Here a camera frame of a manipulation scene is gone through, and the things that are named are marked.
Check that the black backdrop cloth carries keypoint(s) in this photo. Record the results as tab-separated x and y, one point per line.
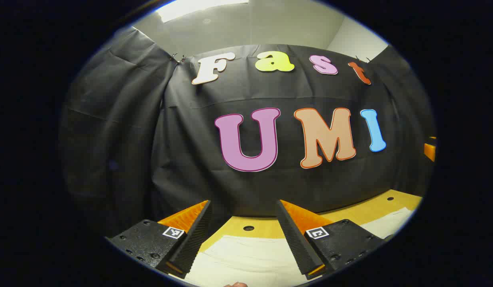
190	139

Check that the cream white jeans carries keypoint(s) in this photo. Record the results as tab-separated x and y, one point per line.
246	263

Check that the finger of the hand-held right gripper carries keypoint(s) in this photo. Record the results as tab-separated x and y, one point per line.
430	151

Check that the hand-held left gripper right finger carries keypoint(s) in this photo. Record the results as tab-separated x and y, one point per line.
296	243

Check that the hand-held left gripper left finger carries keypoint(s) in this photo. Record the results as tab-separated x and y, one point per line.
192	243

